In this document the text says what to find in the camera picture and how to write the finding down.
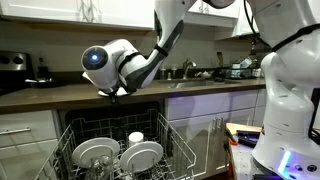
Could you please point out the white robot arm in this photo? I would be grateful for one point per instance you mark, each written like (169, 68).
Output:
(291, 70)

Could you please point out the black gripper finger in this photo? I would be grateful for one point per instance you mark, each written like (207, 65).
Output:
(113, 99)

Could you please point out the wire dishwasher rack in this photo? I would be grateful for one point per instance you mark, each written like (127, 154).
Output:
(177, 163)

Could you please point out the white drawer front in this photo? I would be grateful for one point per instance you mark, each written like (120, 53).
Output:
(27, 127)

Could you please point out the clear glass in rack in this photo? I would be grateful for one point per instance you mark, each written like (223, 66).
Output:
(100, 169)

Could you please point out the white mug in rack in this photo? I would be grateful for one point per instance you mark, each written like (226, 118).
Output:
(135, 137)

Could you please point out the orange handled tool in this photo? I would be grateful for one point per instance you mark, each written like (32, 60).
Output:
(230, 137)

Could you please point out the white plate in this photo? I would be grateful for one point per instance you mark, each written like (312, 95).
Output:
(120, 92)
(141, 157)
(93, 149)

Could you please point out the silver toaster oven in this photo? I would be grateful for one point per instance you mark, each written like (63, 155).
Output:
(15, 68)

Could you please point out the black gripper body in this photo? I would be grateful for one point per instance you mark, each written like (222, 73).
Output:
(113, 92)

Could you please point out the steel sink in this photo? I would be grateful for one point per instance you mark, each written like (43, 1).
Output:
(180, 83)

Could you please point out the dish drying rack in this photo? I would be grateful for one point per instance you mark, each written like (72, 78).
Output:
(246, 69)

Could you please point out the chrome faucet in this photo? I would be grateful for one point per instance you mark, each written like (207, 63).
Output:
(186, 65)

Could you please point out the white upper cabinet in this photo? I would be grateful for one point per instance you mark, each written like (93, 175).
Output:
(132, 14)

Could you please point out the black frying pan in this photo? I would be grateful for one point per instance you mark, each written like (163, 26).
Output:
(43, 83)

